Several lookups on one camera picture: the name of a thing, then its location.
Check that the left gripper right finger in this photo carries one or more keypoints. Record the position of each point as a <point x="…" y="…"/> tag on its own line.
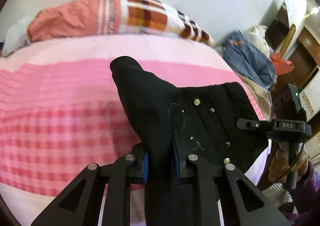
<point x="222" y="194"/>

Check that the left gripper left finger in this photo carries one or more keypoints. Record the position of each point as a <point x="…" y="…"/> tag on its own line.
<point x="99" y="195"/>

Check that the black pants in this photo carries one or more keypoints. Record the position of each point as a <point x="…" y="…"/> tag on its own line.
<point x="200" y="120"/>

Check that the person's right hand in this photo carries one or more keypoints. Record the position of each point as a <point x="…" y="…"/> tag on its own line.
<point x="280" y="164"/>

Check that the white woven basket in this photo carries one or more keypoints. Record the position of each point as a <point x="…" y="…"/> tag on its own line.
<point x="309" y="97"/>

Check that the red cloth item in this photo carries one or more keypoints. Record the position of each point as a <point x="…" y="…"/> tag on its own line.
<point x="281" y="66"/>

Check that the brown wooden cabinet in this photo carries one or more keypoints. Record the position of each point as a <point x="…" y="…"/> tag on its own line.
<point x="304" y="54"/>

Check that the blue denim clothes pile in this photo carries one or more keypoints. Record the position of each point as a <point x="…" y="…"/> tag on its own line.
<point x="247" y="60"/>

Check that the pink checked bed sheet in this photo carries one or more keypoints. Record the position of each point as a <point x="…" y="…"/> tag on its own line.
<point x="60" y="108"/>

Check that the white plastic bag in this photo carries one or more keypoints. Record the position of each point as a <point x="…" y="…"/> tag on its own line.
<point x="257" y="38"/>

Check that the orange plaid folded quilt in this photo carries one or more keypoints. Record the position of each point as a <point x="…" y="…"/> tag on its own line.
<point x="82" y="18"/>

